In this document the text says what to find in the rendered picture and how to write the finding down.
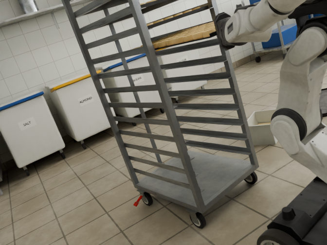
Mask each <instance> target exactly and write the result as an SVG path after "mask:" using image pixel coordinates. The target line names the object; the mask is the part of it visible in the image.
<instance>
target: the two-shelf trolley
mask: <svg viewBox="0 0 327 245"><path fill-rule="evenodd" d="M241 3H242V6H245V4H244V0H242V1H241ZM310 17H311V18H313V14H311V15H310ZM281 24H282V26H283V25H284V22H283V20H282V21H281ZM277 27H278V32H279V36H280V41H281V46H278V47H271V48H263V47H262V48H260V49H258V50H255V47H254V43H253V42H251V44H252V48H253V53H254V54H255V56H256V58H255V61H256V62H257V63H259V62H260V61H261V58H260V56H259V53H264V52H272V51H279V50H282V51H283V59H284V58H285V56H286V54H287V48H288V47H290V46H291V45H292V44H293V42H294V41H295V40H294V41H292V42H290V43H288V44H286V45H284V41H283V37H282V33H281V28H280V23H279V22H277Z"/></svg>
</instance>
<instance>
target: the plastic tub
mask: <svg viewBox="0 0 327 245"><path fill-rule="evenodd" d="M275 110H276V109H270V110H261V111H254V112H253V114H252V115H251V116H250V117H249V119H248V120H247V122H248V126H249V129H250V133H251V137H252V140H253V144H254V145H272V144H276V143H277V141H278V140H277V139H276V138H275V136H274V135H273V133H272V131H271V127H270V125H271V118H272V115H273V113H274V112H275Z"/></svg>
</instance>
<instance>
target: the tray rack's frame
mask: <svg viewBox="0 0 327 245"><path fill-rule="evenodd" d="M61 1H62V3H63V6H64V8H65V11H66V14H67V16H68V19H69V21H70V24H71V26H72V29H73V32H74V34H75V37H76V39H77V42H78V44H79V47H80V50H81V52H82V54H83V57H84V59H85V62H86V64H87V67H88V70H89V72H90V75H91V77H92V80H93V83H94V85H95V88H96V90H97V93H98V95H99V98H100V100H101V103H102V106H103V108H104V111H105V113H106V116H107V118H108V121H109V123H110V126H111V128H112V131H113V133H114V136H115V139H116V141H117V144H118V146H119V149H120V151H121V154H122V156H123V159H124V162H125V164H126V167H127V170H128V172H129V175H130V177H131V180H132V182H133V185H134V187H135V188H137V189H138V190H137V191H138V192H140V194H142V195H144V192H147V193H149V194H152V195H155V196H158V197H160V198H163V199H165V200H168V201H171V202H173V203H176V204H178V205H181V206H184V207H186V208H187V209H186V211H188V212H189V213H190V216H191V219H192V222H193V223H196V224H198V225H199V222H198V219H197V216H196V213H197V212H199V211H198V208H197V205H196V202H195V200H194V197H193V194H192V191H191V189H188V188H185V187H181V186H178V185H175V184H172V183H169V182H165V181H162V180H159V179H156V178H153V177H149V176H144V177H143V178H141V179H140V180H138V178H137V176H136V173H135V171H134V168H133V166H132V163H131V161H130V158H129V155H128V153H127V150H126V147H125V145H124V142H123V139H122V137H121V134H120V132H119V129H118V126H117V124H116V121H115V119H114V116H113V113H112V111H111V108H110V106H109V103H108V101H107V98H106V95H105V93H104V90H103V88H102V85H101V82H100V80H99V77H98V75H97V72H96V69H95V67H94V64H93V62H92V59H91V56H90V54H89V51H88V48H87V46H86V43H85V41H84V38H83V36H82V33H81V31H80V28H79V25H78V23H77V20H76V18H75V15H74V13H73V10H72V7H71V4H70V2H69V0H61ZM186 149H187V146H186ZM187 152H188V155H189V156H190V157H194V159H192V160H191V164H192V167H193V170H194V171H195V173H199V175H198V176H196V180H197V183H198V186H199V187H200V188H202V189H204V191H202V192H201V195H202V198H203V201H204V204H205V207H206V210H208V209H209V208H210V207H212V206H213V205H214V204H215V203H216V202H218V201H219V200H220V199H221V198H222V197H223V196H225V195H226V194H227V193H228V192H229V191H231V190H232V189H233V188H234V187H235V186H237V185H238V184H239V183H240V182H241V181H243V180H244V179H247V180H251V176H250V174H251V173H252V172H254V171H255V170H256V167H255V165H252V164H251V162H250V161H247V160H242V159H236V158H231V157H223V156H217V155H212V154H206V153H200V152H194V151H189V150H188V149H187ZM165 164H167V165H171V166H175V167H179V168H183V169H184V167H183V164H182V161H181V159H180V158H176V157H173V158H172V159H171V160H169V161H168V162H166V163H165ZM151 173H153V174H157V175H161V176H164V177H168V178H170V179H174V180H177V181H181V182H184V183H187V184H189V182H188V179H187V176H186V174H182V173H179V172H175V171H171V170H168V169H164V168H160V167H158V168H157V169H155V170H154V171H152V172H151ZM142 200H143V201H145V202H147V200H146V198H145V195H144V196H143V197H142Z"/></svg>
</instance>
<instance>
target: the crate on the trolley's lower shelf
mask: <svg viewBox="0 0 327 245"><path fill-rule="evenodd" d="M280 28H281V33H282V37H283V41H284V45H286V44H288V43H290V42H292V41H294V40H296V32H297V24H296V23H293V24H288V25H283V26H280ZM261 43H262V47H263V48H271V47H278V46H281V41H280V36H279V32H278V28H276V29H274V30H272V35H271V38H270V39H269V41H267V42H261Z"/></svg>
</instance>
